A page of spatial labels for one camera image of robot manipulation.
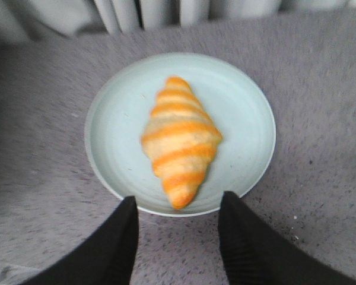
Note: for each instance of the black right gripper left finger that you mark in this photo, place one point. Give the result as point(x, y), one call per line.
point(106, 257)

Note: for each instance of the orange striped croissant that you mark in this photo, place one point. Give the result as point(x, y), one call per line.
point(181, 141)

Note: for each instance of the grey curtain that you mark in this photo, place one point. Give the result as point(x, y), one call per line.
point(23, 21)

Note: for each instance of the light green plate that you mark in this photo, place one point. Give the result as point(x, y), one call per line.
point(121, 110)

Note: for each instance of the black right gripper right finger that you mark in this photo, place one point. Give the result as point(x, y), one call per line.
point(253, 253)

